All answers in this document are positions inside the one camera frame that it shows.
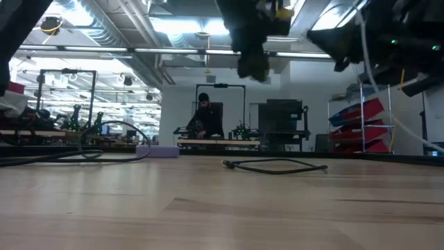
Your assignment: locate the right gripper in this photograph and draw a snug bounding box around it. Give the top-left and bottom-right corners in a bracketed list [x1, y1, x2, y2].
[307, 0, 420, 76]

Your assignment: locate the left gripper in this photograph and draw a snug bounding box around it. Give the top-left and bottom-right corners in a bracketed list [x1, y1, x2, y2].
[215, 0, 296, 83]

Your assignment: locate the white braided USB cable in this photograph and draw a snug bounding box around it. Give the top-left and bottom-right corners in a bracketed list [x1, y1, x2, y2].
[353, 8, 444, 154]

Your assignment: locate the short black USB cable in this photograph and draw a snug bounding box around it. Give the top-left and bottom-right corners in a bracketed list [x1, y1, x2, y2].
[221, 158, 329, 176]

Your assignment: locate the purple round power hub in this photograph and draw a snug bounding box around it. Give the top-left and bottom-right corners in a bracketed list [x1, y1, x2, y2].
[135, 144, 180, 159]

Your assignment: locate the long black USB cable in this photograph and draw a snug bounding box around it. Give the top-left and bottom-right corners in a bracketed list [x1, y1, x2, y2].
[0, 120, 152, 168]

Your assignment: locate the black equipment cabinet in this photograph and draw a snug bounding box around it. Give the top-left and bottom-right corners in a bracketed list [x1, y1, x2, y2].
[258, 99, 311, 152]

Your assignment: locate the metal shelf rack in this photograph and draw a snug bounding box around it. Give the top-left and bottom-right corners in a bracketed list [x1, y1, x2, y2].
[327, 83, 395, 153]

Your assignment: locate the red storage bin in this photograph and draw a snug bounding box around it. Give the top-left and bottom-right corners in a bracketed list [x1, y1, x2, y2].
[329, 119, 389, 142]
[332, 138, 390, 153]
[328, 97, 386, 128]

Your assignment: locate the person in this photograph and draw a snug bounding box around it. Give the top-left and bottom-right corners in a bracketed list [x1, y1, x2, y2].
[186, 92, 225, 140]

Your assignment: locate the wooden station table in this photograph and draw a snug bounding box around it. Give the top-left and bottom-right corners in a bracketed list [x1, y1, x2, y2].
[176, 139, 261, 147]

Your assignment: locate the black angled beam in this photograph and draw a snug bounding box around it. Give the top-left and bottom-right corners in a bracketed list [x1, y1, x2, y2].
[359, 65, 444, 98]

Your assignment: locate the long wooden workbench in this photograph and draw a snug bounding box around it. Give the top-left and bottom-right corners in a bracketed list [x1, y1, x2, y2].
[0, 129, 115, 139]

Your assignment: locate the red box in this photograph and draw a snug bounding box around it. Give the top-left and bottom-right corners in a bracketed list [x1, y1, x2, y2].
[6, 81, 26, 95]

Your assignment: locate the white bag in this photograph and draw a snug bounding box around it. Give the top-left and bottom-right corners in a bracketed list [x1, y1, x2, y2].
[0, 90, 28, 119]

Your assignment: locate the black gantry frame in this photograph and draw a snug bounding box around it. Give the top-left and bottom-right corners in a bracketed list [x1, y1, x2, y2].
[36, 68, 97, 140]
[194, 83, 246, 137]

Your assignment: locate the orange hanging cord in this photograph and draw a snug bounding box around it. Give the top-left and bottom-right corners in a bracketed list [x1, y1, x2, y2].
[204, 33, 212, 74]

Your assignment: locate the yellow cable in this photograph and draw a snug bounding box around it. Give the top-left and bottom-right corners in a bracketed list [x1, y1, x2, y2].
[388, 67, 406, 153]

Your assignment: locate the black table frame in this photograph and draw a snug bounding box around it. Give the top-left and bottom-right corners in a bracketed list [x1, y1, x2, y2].
[0, 144, 444, 167]

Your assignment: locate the black yellow cable reel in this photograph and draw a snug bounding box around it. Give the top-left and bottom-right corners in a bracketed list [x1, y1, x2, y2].
[40, 15, 64, 36]

